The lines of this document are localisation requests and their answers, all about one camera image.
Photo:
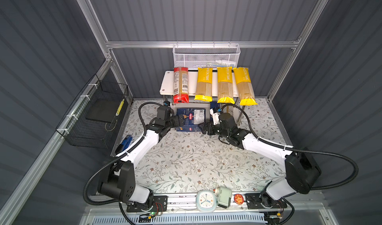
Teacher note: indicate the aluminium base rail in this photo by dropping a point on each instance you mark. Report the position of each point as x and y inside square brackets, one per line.
[186, 202]

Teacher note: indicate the yellow Pastatime spaghetti bag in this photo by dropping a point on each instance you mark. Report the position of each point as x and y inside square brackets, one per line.
[204, 85]

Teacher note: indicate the mint green timer device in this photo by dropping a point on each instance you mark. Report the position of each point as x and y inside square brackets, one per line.
[223, 196]

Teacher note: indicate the mint alarm clock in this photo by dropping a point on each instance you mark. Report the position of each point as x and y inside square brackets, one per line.
[206, 201]

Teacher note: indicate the wide blue Barilla pasta box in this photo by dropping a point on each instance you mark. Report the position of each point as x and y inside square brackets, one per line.
[192, 118]

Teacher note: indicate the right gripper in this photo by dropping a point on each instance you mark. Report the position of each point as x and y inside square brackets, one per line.
[210, 125]

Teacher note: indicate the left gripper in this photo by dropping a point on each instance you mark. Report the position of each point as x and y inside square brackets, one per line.
[176, 124]

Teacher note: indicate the red round badge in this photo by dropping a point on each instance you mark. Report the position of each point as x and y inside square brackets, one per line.
[238, 199]

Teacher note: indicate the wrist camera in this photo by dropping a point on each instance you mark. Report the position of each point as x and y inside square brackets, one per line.
[167, 103]
[214, 114]

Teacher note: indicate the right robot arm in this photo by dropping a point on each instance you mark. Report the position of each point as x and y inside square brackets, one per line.
[300, 169]

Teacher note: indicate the blue handled tool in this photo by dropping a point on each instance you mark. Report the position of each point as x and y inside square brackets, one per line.
[124, 144]

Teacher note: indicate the red-ended spaghetti bag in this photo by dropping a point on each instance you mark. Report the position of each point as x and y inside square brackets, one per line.
[181, 85]

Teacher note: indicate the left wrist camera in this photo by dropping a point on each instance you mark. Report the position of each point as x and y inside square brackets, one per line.
[167, 103]

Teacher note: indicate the narrow blue Barilla spaghetti box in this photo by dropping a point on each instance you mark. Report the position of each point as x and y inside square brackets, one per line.
[214, 106]

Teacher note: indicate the white wire mesh basket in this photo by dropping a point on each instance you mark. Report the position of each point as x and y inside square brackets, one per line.
[199, 56]

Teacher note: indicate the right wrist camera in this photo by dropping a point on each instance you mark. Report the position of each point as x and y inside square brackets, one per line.
[214, 114]

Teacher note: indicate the white tube in basket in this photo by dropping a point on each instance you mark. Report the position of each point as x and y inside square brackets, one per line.
[226, 63]

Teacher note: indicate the black wire basket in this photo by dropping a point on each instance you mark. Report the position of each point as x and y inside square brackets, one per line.
[92, 122]

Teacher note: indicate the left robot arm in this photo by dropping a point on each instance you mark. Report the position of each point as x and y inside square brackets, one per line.
[117, 180]

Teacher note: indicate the white two-tier shelf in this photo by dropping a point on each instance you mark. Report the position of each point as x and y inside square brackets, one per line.
[168, 83]

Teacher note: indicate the yellow green marker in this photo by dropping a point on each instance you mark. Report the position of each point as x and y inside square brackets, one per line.
[120, 107]

